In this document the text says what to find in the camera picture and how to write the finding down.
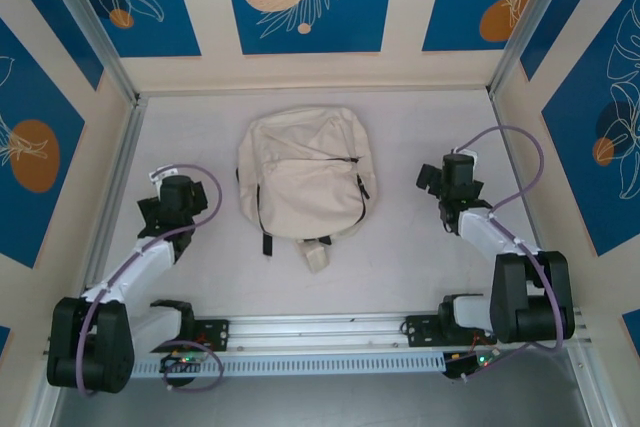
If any aluminium table side rail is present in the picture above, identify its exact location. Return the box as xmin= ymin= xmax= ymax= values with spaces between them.
xmin=487 ymin=91 xmax=564 ymax=308
xmin=74 ymin=94 xmax=149 ymax=319

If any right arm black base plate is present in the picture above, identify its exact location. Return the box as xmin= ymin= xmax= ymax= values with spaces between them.
xmin=404 ymin=314 xmax=499 ymax=348

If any aluminium frame post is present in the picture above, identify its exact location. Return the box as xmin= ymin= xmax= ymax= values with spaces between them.
xmin=34 ymin=0 xmax=141 ymax=108
xmin=487 ymin=0 xmax=584 ymax=98

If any cream canvas backpack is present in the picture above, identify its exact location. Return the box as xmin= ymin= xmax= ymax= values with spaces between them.
xmin=234 ymin=105 xmax=377 ymax=274

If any slotted grey cable duct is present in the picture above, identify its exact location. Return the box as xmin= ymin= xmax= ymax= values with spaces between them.
xmin=63 ymin=352 xmax=447 ymax=379

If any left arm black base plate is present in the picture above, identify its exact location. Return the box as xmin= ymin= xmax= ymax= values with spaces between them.
xmin=149 ymin=319 xmax=231 ymax=353

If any grey metal shelf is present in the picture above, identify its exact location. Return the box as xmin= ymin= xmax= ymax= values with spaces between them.
xmin=49 ymin=346 xmax=601 ymax=427

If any aluminium mounting rail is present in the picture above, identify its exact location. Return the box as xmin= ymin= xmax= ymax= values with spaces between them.
xmin=42 ymin=309 xmax=594 ymax=356

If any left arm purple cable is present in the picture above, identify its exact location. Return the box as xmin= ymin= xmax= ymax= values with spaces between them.
xmin=74 ymin=162 xmax=225 ymax=396

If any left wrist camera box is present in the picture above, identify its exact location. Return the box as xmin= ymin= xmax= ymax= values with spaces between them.
xmin=147 ymin=165 xmax=179 ymax=183

